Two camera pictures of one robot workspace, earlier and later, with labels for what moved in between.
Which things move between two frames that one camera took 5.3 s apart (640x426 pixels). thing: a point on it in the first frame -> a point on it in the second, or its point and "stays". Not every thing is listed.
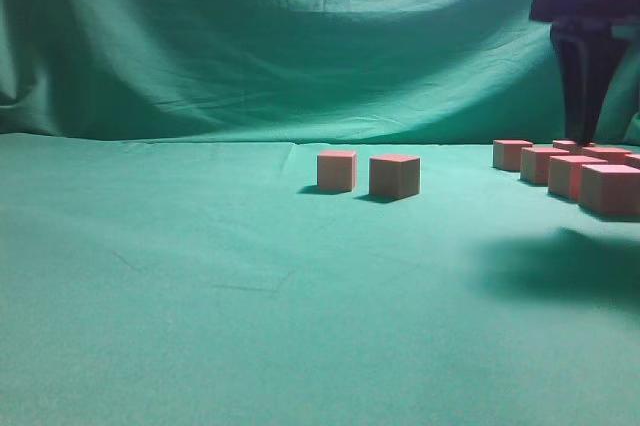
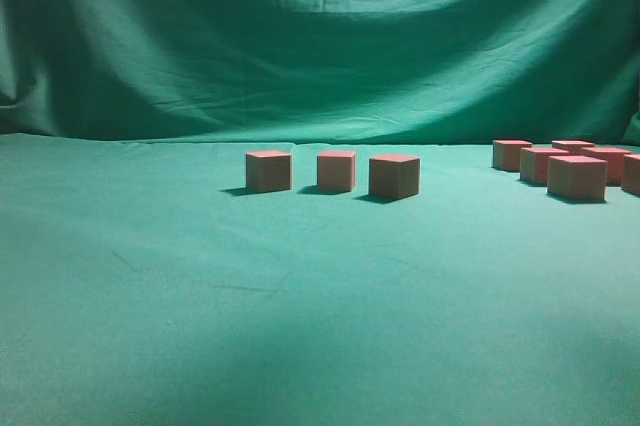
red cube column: [610, 188] -> [268, 171]
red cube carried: [336, 170] stays
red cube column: [394, 176] stays
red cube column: [564, 175] stays
